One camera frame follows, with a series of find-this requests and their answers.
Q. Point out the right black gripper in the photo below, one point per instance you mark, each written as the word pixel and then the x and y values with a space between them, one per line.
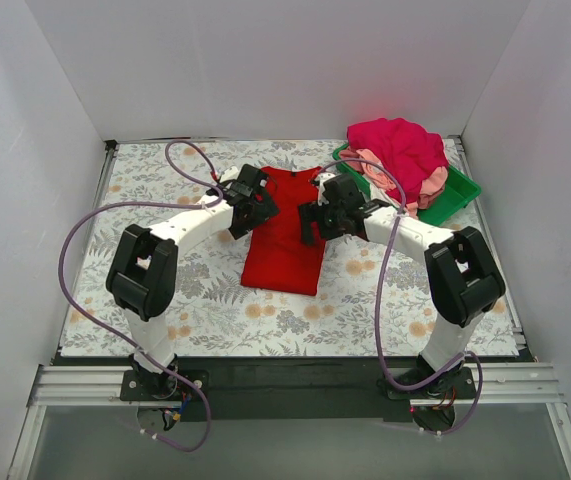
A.
pixel 316 220

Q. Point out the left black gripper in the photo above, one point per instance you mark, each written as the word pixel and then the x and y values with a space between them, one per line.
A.
pixel 253 212

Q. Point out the red t shirt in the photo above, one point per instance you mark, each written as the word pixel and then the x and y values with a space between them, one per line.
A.
pixel 277 259

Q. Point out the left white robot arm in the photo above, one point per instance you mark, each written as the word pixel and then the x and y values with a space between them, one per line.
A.
pixel 143 274

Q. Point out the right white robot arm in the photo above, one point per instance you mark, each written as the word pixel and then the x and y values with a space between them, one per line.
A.
pixel 464 280

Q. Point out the magenta t shirt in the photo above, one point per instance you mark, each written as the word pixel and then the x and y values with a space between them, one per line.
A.
pixel 414 156

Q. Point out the pink t shirt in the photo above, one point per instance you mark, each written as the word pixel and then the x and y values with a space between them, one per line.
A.
pixel 365 162

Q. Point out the green plastic tray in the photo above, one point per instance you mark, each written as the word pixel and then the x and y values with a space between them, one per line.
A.
pixel 459 190

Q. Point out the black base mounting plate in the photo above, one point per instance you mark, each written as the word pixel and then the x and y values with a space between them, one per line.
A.
pixel 284 388

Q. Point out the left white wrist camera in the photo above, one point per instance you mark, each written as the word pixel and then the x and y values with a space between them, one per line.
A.
pixel 226 176

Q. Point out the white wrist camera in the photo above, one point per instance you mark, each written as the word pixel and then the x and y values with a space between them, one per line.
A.
pixel 226 176
pixel 321 181

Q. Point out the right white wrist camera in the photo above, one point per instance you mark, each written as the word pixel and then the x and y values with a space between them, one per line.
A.
pixel 321 181

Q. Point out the aluminium frame rail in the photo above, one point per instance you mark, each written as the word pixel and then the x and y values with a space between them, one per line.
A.
pixel 88 422

